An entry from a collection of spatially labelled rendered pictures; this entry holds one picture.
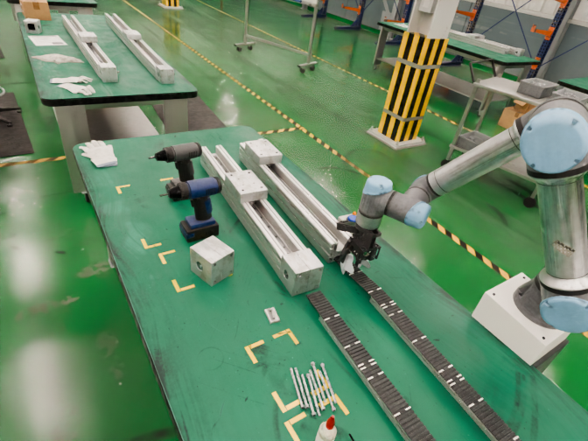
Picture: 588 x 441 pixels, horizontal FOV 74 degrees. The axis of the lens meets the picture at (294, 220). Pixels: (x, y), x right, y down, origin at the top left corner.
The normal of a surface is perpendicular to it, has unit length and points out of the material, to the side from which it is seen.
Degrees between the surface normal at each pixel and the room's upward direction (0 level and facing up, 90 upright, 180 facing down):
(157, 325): 0
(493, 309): 90
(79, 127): 90
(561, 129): 87
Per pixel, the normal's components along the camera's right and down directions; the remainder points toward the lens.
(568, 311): -0.50, 0.57
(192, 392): 0.13, -0.81
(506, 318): -0.84, 0.22
